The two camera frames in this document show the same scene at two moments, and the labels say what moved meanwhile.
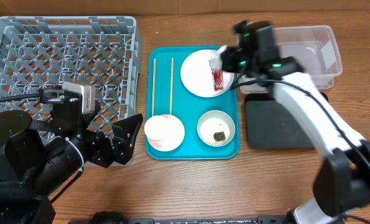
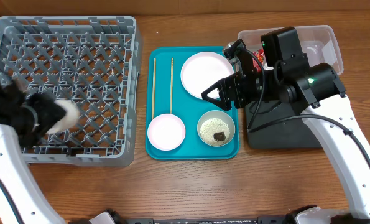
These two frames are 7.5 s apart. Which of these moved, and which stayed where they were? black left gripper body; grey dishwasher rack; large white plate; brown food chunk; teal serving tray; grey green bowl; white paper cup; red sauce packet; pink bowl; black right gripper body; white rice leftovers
Moved: black right gripper body; black left gripper body; white paper cup; red sauce packet
Stayed: white rice leftovers; grey dishwasher rack; teal serving tray; pink bowl; grey green bowl; brown food chunk; large white plate
